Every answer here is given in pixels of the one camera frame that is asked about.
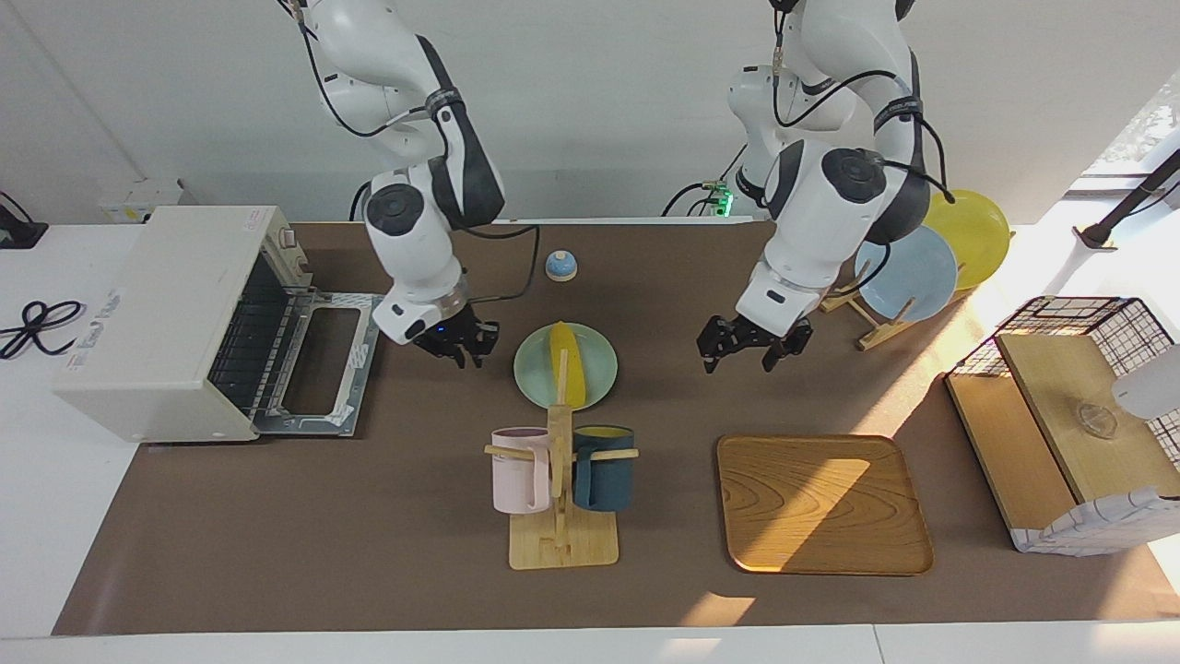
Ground pale green plate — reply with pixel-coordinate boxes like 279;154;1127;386
513;322;620;412

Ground yellow corn cob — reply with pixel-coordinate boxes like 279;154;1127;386
549;321;589;409

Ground cream toaster oven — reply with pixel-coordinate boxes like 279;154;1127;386
52;205;384;445

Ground wooden plate rack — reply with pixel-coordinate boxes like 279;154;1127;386
819;277;926;352

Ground pink mug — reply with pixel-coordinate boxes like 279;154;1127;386
490;426;553;516

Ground wooden serving tray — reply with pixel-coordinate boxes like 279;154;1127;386
716;434;935;577

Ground dark teal mug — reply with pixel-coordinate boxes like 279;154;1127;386
571;424;637;514

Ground light blue plate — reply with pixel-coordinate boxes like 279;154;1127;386
853;224;961;324

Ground brown table mat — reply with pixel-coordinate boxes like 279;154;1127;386
51;219;1180;637

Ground wooden mug tree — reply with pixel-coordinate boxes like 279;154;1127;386
484;349;641;571

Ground yellow plate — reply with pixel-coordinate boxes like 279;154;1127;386
922;189;1012;292

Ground wooden board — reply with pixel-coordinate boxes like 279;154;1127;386
946;373;1078;533

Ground small clear glass dish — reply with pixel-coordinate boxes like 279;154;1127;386
1078;402;1120;440

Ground white power strip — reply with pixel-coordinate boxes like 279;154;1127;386
98;179;196;225

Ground white checked cloth liner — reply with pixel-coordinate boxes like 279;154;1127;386
1009;487;1180;557

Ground white rounded plastic object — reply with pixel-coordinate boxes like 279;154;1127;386
1110;345;1180;421

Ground black clamp stand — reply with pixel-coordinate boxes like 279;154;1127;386
1073;148;1180;252

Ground black desk clamp base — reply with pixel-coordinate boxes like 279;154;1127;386
0;191;50;251

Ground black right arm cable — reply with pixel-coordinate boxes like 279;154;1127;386
293;0;541;305

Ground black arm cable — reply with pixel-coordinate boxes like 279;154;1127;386
770;0;956;305
293;0;541;305

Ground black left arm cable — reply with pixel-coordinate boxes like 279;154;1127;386
770;0;956;305

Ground black wire basket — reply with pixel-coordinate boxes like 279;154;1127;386
945;295;1180;384

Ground black coiled cable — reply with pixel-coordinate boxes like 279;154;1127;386
0;299;87;362

